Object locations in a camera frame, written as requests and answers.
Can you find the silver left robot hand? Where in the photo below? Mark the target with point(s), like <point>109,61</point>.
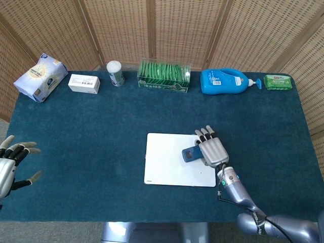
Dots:
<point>5,174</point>

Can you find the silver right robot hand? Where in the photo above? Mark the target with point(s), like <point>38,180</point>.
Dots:
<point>213,152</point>

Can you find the blue whiteboard eraser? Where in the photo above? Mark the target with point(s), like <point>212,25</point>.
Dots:
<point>191,153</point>

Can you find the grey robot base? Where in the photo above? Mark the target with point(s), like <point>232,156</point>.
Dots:
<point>152,234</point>

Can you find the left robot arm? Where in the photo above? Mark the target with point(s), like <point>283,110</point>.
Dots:
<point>1,205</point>

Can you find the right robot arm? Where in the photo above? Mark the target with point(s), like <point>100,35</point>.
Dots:
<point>238,192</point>

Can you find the white whiteboard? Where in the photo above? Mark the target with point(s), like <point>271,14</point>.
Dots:
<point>164,164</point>

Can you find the blue detergent pump bottle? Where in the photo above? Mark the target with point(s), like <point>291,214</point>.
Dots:
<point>220,82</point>

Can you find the green tea bag box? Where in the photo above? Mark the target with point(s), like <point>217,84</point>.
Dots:
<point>163,76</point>

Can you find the green wet wipes pack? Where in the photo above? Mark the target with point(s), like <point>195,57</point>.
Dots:
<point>277,82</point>

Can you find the tissue paper pack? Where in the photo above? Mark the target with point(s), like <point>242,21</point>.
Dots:
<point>38,76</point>

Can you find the teal table mat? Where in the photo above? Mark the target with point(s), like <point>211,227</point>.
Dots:
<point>101,126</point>

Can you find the white cardboard box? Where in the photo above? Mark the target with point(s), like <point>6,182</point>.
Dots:
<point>83,83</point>

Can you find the green can with white lid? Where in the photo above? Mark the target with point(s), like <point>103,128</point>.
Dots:
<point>115,72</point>

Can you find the bamboo folding screen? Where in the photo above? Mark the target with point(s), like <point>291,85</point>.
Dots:
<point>177,25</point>

